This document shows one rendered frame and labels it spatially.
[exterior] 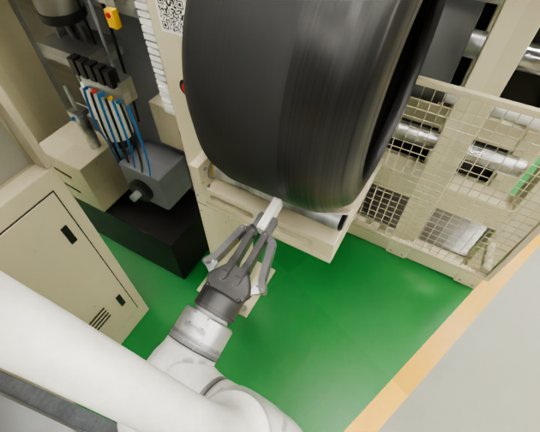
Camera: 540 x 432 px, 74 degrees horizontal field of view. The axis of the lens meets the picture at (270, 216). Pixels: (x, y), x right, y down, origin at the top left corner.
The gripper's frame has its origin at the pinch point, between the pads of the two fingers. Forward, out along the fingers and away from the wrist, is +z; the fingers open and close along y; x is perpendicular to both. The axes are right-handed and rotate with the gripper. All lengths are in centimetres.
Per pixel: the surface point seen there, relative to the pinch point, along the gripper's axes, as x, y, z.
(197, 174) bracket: 9.8, 23.7, 5.4
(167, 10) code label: -16.5, 33.5, 23.5
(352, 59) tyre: -29.3, -8.5, 11.1
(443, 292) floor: 113, -55, 41
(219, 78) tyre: -24.9, 8.1, 6.0
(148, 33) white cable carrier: -9.7, 41.3, 23.0
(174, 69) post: -4.0, 35.1, 20.5
